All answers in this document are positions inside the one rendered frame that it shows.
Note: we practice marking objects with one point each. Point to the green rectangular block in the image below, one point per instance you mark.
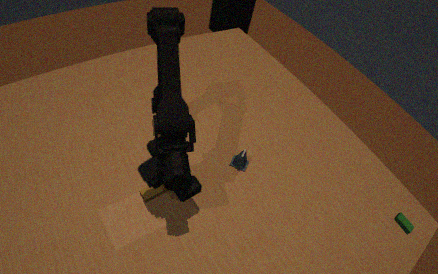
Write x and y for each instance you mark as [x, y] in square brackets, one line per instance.
[404, 223]

